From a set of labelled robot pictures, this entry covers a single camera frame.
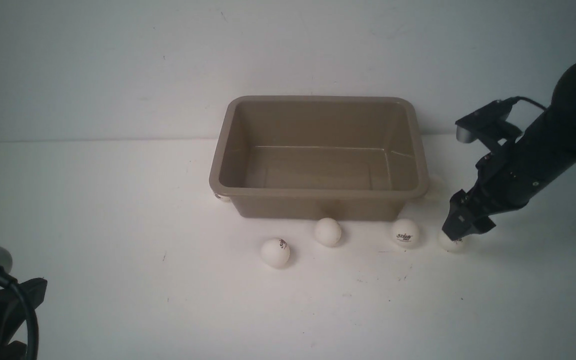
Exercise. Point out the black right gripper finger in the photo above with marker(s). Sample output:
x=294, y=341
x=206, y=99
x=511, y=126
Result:
x=458, y=221
x=474, y=223

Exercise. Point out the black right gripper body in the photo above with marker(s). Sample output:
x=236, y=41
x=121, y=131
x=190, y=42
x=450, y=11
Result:
x=510, y=180

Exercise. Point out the tan plastic storage bin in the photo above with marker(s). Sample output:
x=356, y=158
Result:
x=349, y=158

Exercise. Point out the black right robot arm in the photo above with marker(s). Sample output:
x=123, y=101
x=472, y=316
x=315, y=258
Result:
x=562, y=100

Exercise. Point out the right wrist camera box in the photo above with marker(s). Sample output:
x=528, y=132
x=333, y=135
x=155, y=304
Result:
x=489, y=125

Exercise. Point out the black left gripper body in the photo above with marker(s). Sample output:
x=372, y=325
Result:
x=13, y=313

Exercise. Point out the white ping-pong ball with logo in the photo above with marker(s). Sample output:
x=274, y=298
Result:
x=405, y=233

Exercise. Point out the white ball beside bin corner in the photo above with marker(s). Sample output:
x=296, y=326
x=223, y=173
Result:
x=222, y=198

